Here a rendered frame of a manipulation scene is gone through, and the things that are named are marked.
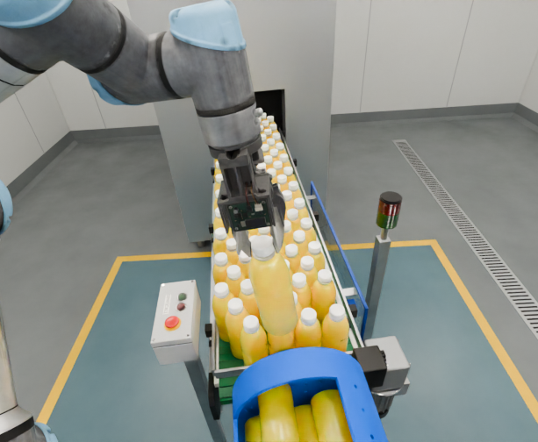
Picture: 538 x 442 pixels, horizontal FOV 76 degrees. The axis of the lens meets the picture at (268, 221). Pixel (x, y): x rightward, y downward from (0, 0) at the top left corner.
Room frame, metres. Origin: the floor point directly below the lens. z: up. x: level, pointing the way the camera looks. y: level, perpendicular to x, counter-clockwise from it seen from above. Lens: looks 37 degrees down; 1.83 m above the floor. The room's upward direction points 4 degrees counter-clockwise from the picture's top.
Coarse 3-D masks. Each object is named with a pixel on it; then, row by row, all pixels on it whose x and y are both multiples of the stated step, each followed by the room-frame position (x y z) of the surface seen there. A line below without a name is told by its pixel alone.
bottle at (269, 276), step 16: (256, 256) 0.43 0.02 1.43; (272, 256) 0.43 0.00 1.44; (256, 272) 0.42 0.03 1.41; (272, 272) 0.41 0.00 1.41; (288, 272) 0.43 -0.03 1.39; (256, 288) 0.41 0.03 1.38; (272, 288) 0.41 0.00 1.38; (288, 288) 0.42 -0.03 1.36; (272, 304) 0.40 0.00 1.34; (288, 304) 0.41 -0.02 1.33; (272, 320) 0.40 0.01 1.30; (288, 320) 0.41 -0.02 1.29
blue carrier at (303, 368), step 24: (264, 360) 0.37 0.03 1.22; (288, 360) 0.36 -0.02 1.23; (312, 360) 0.35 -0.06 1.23; (336, 360) 0.36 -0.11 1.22; (240, 384) 0.35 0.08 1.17; (264, 384) 0.33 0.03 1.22; (312, 384) 0.38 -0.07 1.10; (336, 384) 0.38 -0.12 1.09; (360, 384) 0.33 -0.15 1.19; (240, 408) 0.31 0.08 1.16; (360, 408) 0.28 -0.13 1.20; (240, 432) 0.31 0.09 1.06; (360, 432) 0.23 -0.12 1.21; (384, 432) 0.26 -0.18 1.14
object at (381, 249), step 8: (376, 240) 0.85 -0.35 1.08; (384, 240) 0.83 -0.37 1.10; (376, 248) 0.84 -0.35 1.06; (384, 248) 0.82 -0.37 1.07; (376, 256) 0.83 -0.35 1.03; (384, 256) 0.82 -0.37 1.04; (376, 264) 0.82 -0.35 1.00; (384, 264) 0.82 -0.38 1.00; (376, 272) 0.82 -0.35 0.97; (384, 272) 0.82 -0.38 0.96; (376, 280) 0.82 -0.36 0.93; (368, 288) 0.85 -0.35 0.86; (376, 288) 0.82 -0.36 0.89; (368, 296) 0.84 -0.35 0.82; (376, 296) 0.82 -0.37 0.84; (368, 304) 0.82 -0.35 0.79; (376, 304) 0.82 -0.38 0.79; (368, 312) 0.82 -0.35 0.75; (376, 312) 0.82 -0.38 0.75; (368, 320) 0.82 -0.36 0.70; (368, 328) 0.82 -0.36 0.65; (368, 336) 0.82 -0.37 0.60
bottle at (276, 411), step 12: (288, 384) 0.37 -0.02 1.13; (264, 396) 0.34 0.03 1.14; (276, 396) 0.33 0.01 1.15; (288, 396) 0.34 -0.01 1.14; (264, 408) 0.32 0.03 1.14; (276, 408) 0.31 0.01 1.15; (288, 408) 0.31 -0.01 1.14; (264, 420) 0.30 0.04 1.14; (276, 420) 0.29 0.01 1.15; (288, 420) 0.29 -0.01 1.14; (264, 432) 0.28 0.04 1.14; (276, 432) 0.27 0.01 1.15; (288, 432) 0.27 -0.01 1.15
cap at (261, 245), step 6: (252, 240) 0.45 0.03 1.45; (258, 240) 0.45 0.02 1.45; (264, 240) 0.45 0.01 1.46; (270, 240) 0.44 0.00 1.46; (252, 246) 0.44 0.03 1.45; (258, 246) 0.43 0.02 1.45; (264, 246) 0.43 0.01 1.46; (270, 246) 0.43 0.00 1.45; (258, 252) 0.43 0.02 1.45; (264, 252) 0.42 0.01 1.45; (270, 252) 0.43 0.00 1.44
